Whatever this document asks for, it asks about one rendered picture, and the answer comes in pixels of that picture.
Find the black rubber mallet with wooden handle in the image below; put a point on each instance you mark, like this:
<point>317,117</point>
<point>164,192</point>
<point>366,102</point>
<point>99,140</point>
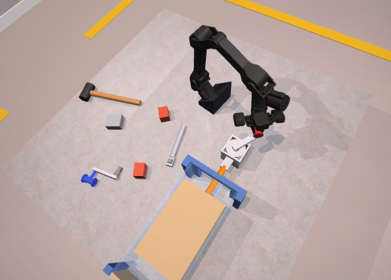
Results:
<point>88,91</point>

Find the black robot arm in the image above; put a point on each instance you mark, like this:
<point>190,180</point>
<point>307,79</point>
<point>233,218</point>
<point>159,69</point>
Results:
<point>252,75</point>

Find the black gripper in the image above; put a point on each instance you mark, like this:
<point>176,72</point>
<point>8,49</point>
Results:
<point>240,119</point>

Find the red-orange cube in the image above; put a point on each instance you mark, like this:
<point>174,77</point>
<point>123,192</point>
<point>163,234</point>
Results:
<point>164,114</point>
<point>140,171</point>

